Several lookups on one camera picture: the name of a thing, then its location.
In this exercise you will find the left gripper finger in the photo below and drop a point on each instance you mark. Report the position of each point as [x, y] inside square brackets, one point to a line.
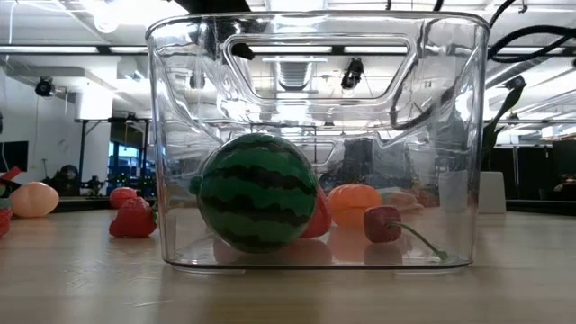
[243, 49]

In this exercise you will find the striped green toy watermelon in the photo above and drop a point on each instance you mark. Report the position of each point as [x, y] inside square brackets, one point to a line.
[258, 193]

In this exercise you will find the red toy strawberry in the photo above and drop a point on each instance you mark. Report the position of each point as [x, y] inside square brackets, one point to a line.
[4, 220]
[135, 220]
[320, 220]

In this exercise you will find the red toy tomato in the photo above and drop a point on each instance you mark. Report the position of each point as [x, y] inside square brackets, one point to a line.
[122, 195]

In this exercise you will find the toy orange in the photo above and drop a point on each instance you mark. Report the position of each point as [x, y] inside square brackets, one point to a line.
[353, 204]

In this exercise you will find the red toy cherry with stem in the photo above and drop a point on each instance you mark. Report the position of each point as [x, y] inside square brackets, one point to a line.
[380, 225]

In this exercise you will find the toy peach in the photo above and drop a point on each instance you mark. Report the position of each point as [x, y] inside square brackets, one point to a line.
[33, 200]

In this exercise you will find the clear plastic tupperware container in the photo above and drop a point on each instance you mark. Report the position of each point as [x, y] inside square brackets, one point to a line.
[405, 148]

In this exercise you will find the ceiling air vent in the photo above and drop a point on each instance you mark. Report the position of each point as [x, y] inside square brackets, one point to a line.
[294, 74]

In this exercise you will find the ceiling light strip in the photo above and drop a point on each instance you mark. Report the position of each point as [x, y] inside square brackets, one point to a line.
[45, 49]

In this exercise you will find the black metal rack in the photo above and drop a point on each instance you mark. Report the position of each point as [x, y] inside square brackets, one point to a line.
[82, 148]

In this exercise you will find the artificial plant in white pot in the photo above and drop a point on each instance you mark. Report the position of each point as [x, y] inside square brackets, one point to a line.
[492, 193]

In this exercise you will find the black overhead camera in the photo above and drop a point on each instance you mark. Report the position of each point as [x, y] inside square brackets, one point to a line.
[353, 72]

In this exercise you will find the black ceiling security camera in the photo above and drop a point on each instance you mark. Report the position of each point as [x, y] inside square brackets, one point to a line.
[45, 87]

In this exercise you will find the black wall monitor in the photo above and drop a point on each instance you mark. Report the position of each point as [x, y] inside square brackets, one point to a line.
[15, 156]

